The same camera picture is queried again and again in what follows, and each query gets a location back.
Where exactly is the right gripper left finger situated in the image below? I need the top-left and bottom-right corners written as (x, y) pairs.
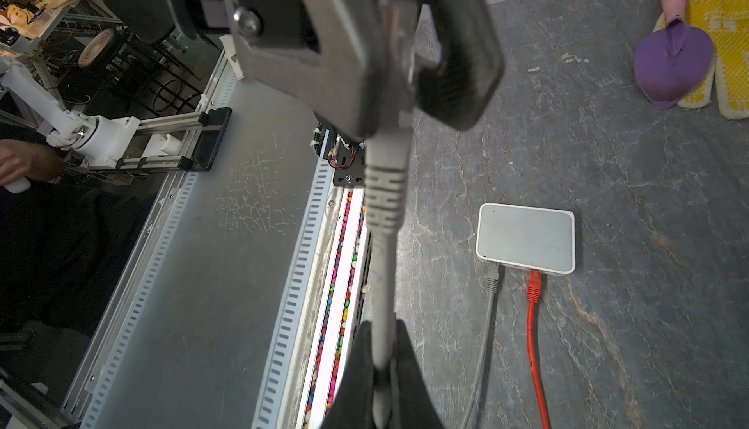
top-left (321, 321), bottom-right (375, 429)

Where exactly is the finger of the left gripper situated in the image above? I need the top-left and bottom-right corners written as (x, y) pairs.
top-left (415, 0), bottom-right (504, 132)

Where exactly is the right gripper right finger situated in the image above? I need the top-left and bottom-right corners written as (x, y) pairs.
top-left (390, 320), bottom-right (444, 429)

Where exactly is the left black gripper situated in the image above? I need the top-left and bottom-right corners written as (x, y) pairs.
top-left (167, 0), bottom-right (441, 141)

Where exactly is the grey ethernet cable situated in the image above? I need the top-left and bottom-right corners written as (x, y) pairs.
top-left (458, 261), bottom-right (502, 429)
top-left (364, 0), bottom-right (422, 429)

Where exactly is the red ethernet cable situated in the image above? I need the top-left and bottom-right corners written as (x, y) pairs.
top-left (525, 269), bottom-right (552, 429)

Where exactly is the white network switch box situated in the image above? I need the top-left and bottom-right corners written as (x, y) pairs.
top-left (475, 203), bottom-right (577, 276)

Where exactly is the purple pink trowel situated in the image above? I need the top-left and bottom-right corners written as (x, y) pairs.
top-left (634, 0), bottom-right (714, 110)

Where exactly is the yellow work glove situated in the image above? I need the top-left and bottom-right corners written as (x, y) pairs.
top-left (649, 0), bottom-right (748, 121)

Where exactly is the person in black shirt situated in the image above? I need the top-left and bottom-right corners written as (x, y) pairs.
top-left (1, 124), bottom-right (154, 336)

